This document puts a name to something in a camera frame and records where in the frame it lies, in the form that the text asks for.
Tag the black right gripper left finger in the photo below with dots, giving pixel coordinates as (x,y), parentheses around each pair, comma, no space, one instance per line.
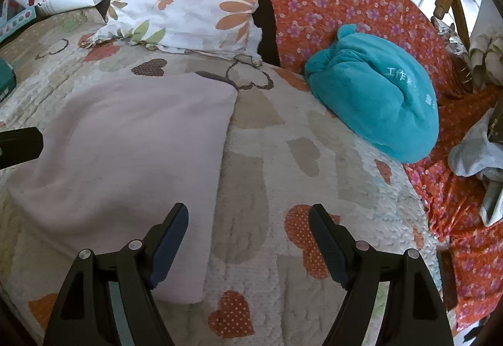
(107,299)

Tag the teal cardboard box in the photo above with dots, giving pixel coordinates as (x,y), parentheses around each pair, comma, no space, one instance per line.
(8,80)

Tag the red floral blanket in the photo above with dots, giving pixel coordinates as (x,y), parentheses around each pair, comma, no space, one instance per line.
(452,202)

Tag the grey crumpled garment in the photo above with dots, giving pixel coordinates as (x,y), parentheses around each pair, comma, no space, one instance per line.
(476,156)

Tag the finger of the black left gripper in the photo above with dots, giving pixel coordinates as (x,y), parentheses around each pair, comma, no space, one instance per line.
(20,146)

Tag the pale pink cloth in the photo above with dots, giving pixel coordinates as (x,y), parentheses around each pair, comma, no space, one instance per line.
(118,156)

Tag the teal fleece bundle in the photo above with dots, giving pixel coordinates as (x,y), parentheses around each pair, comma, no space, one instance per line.
(379,91)

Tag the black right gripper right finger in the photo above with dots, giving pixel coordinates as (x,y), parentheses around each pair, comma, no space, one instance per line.
(413,310)

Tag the heart patterned quilt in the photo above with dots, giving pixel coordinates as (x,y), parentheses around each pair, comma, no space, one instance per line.
(284,153)

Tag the colourful game box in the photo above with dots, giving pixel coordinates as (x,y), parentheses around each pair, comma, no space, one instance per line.
(13,17)

